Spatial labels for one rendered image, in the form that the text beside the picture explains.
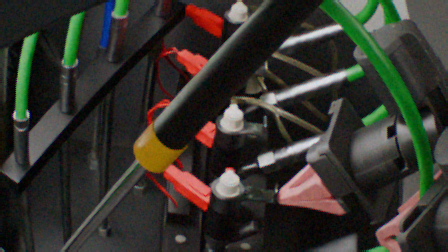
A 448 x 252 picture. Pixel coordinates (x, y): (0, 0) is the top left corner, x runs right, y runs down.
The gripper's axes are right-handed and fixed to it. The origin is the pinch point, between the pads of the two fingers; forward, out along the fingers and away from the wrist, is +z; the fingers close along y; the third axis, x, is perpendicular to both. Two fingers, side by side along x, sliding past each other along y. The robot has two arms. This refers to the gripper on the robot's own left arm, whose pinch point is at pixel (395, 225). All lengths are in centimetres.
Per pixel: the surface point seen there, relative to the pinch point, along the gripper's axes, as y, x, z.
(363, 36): -0.2, -16.8, -8.2
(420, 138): -0.9, -7.9, -7.9
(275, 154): -6.2, -3.4, 25.1
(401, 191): -21.8, 13.2, 32.0
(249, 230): 1.3, -0.3, 22.2
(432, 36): -147, 51, 171
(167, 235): 4.2, -0.9, 33.5
